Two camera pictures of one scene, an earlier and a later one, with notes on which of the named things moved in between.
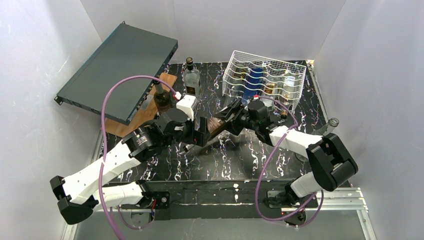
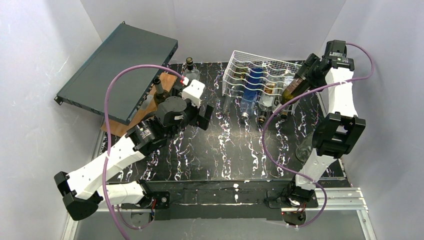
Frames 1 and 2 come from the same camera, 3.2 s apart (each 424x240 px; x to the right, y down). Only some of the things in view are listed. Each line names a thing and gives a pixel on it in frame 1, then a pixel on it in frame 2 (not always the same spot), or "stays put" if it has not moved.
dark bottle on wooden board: [162, 99] stays put
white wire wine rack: [247, 76] stays put
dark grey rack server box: [130, 51] stays put
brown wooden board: [145, 113] stays put
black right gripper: [237, 112] → [309, 71]
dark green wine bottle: [215, 125] → [297, 86]
